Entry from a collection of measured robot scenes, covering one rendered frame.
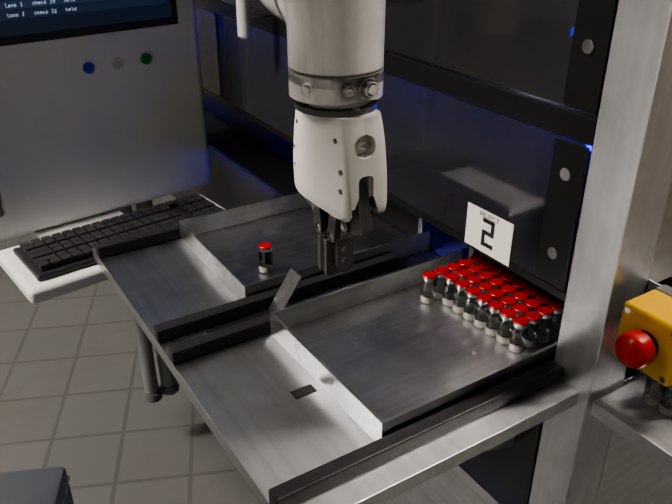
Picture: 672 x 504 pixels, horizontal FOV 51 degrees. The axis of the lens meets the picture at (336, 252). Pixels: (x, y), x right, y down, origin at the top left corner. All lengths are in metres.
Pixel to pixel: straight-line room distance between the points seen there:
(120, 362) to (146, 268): 1.34
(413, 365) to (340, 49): 0.46
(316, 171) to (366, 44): 0.13
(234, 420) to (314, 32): 0.46
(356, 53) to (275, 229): 0.70
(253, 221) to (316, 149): 0.66
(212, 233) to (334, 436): 0.55
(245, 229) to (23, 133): 0.47
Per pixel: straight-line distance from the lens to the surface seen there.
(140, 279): 1.14
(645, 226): 0.83
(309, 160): 0.66
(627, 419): 0.90
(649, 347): 0.80
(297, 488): 0.74
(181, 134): 1.60
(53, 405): 2.38
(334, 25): 0.59
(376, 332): 0.98
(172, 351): 0.93
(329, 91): 0.60
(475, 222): 0.96
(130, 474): 2.09
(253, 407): 0.86
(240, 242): 1.22
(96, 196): 1.56
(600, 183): 0.81
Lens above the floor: 1.43
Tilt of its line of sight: 28 degrees down
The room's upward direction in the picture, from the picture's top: straight up
